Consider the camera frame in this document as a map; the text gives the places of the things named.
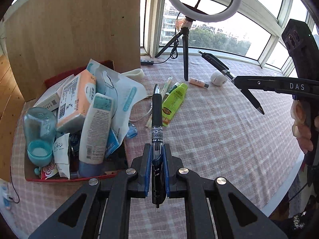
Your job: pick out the orange tissue pack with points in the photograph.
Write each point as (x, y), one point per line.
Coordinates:
(77, 95)

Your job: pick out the white ring light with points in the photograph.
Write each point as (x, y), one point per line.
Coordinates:
(201, 16)

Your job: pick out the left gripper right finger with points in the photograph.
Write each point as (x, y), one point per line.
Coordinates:
(214, 208)

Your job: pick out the white round plug device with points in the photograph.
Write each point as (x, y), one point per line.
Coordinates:
(218, 79)

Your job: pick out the white blue lotion tube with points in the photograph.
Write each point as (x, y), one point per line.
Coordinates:
(94, 136)

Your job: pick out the white mask package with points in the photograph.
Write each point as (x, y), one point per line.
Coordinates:
(124, 91)

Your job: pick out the red cardboard box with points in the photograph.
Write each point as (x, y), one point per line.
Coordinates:
(116, 162)

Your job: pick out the large wooden board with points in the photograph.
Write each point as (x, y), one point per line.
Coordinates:
(47, 37)

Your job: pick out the white plastic sachet packet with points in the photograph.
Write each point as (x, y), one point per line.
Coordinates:
(61, 155)

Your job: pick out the coffee mate creamer packet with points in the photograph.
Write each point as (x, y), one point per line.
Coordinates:
(48, 171)

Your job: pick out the person's right hand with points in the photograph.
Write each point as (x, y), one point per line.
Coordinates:
(300, 130)

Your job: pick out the white carton box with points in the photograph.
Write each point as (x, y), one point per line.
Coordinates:
(51, 97)

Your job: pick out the blue baby bottle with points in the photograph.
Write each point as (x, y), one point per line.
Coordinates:
(39, 126)

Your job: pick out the small green white tube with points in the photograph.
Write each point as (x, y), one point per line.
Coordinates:
(170, 90)

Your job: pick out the pink cosmetic tube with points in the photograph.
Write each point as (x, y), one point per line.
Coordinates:
(198, 83)

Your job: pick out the black inline cable remote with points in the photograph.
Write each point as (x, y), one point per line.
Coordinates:
(147, 62)

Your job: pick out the black gel pen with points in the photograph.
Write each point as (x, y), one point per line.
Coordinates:
(158, 180)

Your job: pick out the black tripod stand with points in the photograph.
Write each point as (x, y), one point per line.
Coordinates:
(184, 33)

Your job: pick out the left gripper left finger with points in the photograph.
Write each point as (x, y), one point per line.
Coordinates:
(100, 208)

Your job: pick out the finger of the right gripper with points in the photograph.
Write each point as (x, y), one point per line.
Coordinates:
(286, 85)
(250, 97)

